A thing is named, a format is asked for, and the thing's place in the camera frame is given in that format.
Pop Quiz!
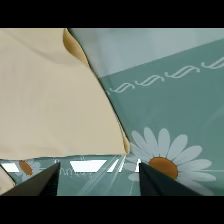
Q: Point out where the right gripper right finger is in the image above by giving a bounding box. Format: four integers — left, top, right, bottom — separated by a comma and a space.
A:
137, 161, 203, 197

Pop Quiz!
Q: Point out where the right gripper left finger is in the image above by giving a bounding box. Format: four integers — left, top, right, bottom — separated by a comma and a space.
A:
1, 161, 62, 197

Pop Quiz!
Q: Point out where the yellow T-shirt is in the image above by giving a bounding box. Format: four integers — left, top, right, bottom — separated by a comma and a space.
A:
0, 27, 132, 195

